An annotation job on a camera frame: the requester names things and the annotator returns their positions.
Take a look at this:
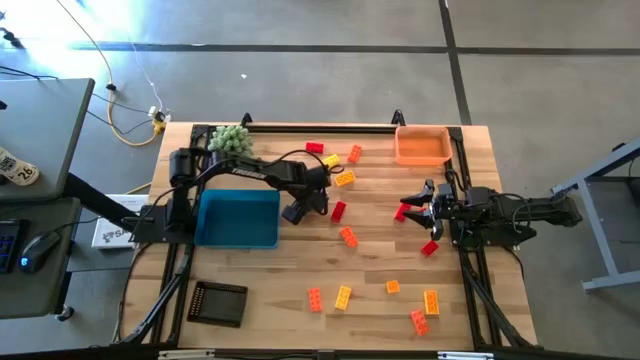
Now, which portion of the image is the silver frame bracket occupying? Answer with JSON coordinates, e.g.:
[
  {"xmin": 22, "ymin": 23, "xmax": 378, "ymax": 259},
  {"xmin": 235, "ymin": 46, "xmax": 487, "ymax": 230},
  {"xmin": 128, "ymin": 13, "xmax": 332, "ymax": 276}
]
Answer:
[
  {"xmin": 158, "ymin": 349, "xmax": 216, "ymax": 360},
  {"xmin": 437, "ymin": 351, "xmax": 495, "ymax": 360}
]

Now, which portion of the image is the white charger with cable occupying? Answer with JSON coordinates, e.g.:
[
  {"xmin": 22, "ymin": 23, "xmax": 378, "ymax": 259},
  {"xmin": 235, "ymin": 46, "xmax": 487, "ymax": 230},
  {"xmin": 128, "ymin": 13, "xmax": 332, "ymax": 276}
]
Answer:
[{"xmin": 129, "ymin": 42, "xmax": 172, "ymax": 124}]

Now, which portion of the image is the grey metal stand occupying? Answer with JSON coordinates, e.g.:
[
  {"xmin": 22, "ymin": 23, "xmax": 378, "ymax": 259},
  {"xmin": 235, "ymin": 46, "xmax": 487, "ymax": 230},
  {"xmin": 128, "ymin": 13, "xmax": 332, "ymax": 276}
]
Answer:
[{"xmin": 549, "ymin": 137, "xmax": 640, "ymax": 293}]

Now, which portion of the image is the yellow extension cable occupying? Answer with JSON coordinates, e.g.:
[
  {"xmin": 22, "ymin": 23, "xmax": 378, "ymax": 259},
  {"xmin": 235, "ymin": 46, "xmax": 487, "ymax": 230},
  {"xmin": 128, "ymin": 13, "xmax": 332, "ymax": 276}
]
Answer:
[{"xmin": 54, "ymin": 0, "xmax": 167, "ymax": 148}]

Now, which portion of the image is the grey desk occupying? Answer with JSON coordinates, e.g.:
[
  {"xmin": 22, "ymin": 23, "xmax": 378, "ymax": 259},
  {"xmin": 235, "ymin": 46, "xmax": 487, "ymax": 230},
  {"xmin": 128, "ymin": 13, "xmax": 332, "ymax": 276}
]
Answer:
[
  {"xmin": 0, "ymin": 77, "xmax": 96, "ymax": 202},
  {"xmin": 0, "ymin": 196, "xmax": 82, "ymax": 321}
]

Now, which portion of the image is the white sticker-covered item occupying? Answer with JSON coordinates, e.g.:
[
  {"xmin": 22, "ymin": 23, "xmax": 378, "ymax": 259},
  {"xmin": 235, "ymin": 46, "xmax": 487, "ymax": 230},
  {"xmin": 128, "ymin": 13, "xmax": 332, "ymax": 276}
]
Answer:
[{"xmin": 0, "ymin": 145, "xmax": 40, "ymax": 188}]

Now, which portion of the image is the translucent orange plastic bin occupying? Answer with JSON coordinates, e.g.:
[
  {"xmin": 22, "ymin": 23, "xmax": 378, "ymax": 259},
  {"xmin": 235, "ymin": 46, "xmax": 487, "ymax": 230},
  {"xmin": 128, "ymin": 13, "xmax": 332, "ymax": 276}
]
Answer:
[{"xmin": 393, "ymin": 125, "xmax": 454, "ymax": 167}]

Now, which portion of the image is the blue plastic bin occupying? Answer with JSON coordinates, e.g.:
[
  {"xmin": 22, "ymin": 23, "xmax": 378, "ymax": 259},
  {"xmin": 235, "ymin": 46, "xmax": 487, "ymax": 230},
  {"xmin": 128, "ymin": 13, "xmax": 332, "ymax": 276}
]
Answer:
[{"xmin": 193, "ymin": 188, "xmax": 281, "ymax": 250}]

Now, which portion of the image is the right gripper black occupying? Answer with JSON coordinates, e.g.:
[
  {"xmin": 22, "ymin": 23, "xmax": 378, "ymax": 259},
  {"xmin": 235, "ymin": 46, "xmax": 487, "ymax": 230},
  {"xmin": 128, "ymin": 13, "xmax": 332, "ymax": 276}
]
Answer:
[{"xmin": 399, "ymin": 179, "xmax": 469, "ymax": 241}]

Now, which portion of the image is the black keyboard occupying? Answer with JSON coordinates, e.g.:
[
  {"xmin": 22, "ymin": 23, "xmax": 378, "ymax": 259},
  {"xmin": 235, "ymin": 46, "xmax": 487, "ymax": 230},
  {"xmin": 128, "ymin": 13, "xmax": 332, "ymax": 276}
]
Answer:
[{"xmin": 0, "ymin": 218, "xmax": 24, "ymax": 275}]

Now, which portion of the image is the black desk foot beam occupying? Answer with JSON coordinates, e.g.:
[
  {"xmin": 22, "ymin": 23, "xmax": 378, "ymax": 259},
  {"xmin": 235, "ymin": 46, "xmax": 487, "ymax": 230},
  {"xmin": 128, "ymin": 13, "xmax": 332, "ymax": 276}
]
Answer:
[{"xmin": 64, "ymin": 172, "xmax": 144, "ymax": 231}]

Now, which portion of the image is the black mesh basket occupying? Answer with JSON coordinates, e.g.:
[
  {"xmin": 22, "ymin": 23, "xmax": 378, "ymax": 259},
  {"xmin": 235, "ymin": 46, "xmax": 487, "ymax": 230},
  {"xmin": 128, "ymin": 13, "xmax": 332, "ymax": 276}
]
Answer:
[{"xmin": 186, "ymin": 280, "xmax": 250, "ymax": 330}]

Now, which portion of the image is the white box on floor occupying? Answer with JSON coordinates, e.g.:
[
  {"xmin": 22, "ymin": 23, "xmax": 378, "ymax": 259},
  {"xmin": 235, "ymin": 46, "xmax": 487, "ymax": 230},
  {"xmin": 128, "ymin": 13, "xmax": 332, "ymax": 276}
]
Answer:
[{"xmin": 90, "ymin": 193, "xmax": 151, "ymax": 250}]

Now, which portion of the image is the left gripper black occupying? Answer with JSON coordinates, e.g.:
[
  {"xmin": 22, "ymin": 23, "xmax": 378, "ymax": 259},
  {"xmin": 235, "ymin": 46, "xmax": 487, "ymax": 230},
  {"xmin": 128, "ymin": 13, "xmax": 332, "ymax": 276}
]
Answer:
[{"xmin": 281, "ymin": 183, "xmax": 330, "ymax": 225}]

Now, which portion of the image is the black computer mouse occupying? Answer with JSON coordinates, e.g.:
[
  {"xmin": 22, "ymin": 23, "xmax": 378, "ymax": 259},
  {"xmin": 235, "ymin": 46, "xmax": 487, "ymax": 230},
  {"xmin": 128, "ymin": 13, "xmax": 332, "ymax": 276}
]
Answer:
[{"xmin": 18, "ymin": 230, "xmax": 62, "ymax": 275}]

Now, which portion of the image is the green artificial potted plant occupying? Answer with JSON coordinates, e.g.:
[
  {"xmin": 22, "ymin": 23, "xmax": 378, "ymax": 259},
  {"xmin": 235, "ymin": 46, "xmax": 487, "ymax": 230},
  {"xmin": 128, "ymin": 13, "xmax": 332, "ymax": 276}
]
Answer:
[{"xmin": 207, "ymin": 124, "xmax": 255, "ymax": 159}]

